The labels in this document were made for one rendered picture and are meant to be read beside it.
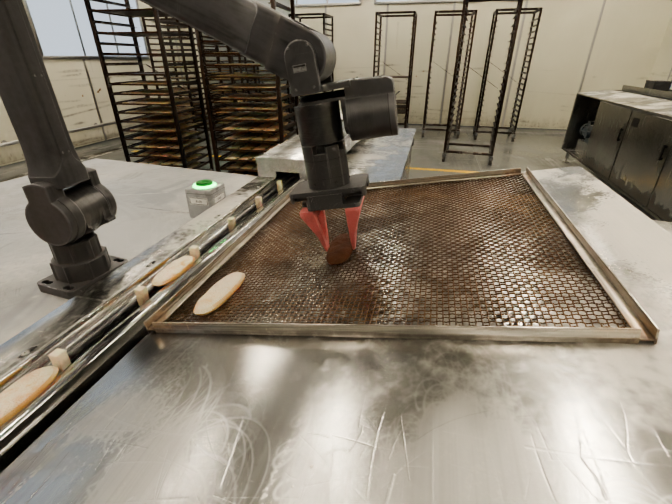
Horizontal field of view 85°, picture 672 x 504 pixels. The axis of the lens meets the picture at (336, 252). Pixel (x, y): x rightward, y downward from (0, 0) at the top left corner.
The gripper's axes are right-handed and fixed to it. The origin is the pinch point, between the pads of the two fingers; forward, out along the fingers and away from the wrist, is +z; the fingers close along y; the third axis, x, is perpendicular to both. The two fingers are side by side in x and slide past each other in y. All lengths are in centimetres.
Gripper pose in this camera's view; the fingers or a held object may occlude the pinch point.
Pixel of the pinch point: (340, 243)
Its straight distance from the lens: 54.4
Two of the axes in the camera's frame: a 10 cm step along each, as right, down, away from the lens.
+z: 1.6, 8.9, 4.2
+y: 9.7, -0.8, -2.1
